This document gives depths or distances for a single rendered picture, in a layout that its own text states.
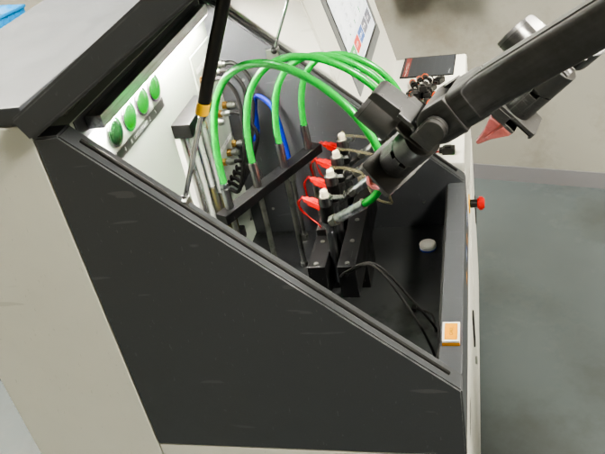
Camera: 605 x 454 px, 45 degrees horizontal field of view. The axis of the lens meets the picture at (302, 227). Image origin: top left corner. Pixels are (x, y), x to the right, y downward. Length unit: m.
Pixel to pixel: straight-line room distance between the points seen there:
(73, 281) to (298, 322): 0.38
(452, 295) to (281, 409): 0.38
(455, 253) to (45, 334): 0.80
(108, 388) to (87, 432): 0.15
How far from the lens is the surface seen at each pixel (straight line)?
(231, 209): 1.49
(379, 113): 1.06
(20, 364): 1.47
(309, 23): 1.66
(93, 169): 1.11
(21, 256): 1.27
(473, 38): 3.34
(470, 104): 0.99
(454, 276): 1.45
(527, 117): 1.29
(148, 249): 1.15
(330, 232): 1.47
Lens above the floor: 1.84
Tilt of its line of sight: 32 degrees down
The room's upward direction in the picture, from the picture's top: 12 degrees counter-clockwise
